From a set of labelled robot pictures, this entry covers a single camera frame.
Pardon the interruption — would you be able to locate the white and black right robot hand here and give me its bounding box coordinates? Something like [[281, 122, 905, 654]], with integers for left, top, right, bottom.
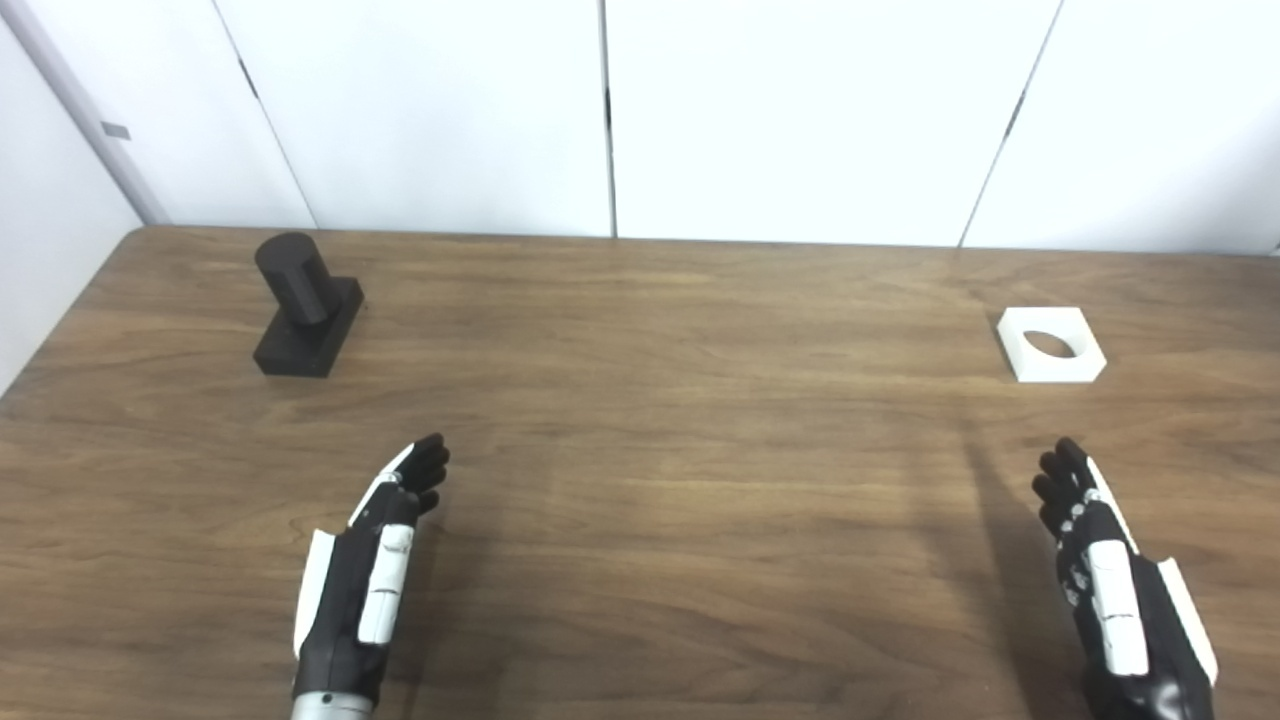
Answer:
[[1032, 436, 1219, 720]]

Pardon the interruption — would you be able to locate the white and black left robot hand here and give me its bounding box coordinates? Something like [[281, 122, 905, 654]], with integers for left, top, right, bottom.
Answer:
[[292, 432, 451, 703]]

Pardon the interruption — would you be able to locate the black peg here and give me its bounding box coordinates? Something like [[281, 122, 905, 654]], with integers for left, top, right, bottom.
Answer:
[[252, 231, 365, 379]]

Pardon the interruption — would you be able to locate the white square piece with hole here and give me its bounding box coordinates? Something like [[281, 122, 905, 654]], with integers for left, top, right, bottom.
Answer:
[[997, 307, 1108, 384]]

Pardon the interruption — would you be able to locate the grey wall corner post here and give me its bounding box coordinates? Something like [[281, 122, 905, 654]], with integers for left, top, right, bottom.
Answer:
[[0, 0, 172, 227]]

